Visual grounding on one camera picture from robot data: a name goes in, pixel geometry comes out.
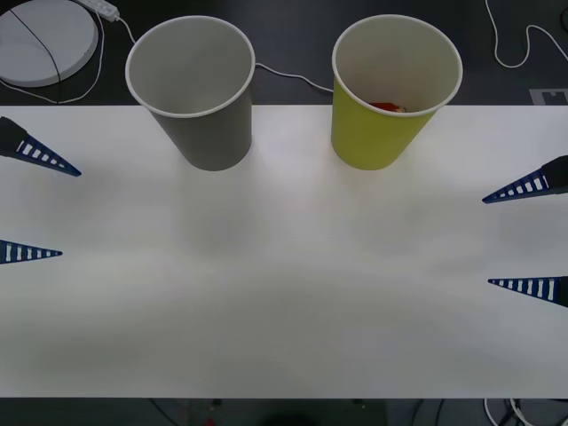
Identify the white power strip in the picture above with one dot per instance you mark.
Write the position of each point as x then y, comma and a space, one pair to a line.
103, 7

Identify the grey floor marker plate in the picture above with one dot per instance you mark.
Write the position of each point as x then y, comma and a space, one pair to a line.
537, 97

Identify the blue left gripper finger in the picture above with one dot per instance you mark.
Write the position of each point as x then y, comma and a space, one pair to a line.
13, 253
13, 135

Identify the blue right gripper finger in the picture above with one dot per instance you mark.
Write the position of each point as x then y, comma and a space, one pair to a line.
550, 177
560, 290

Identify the white round disc base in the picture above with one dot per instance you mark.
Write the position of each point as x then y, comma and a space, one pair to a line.
26, 53

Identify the yellow-green plastic waste bin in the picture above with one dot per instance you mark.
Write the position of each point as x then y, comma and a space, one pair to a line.
373, 137

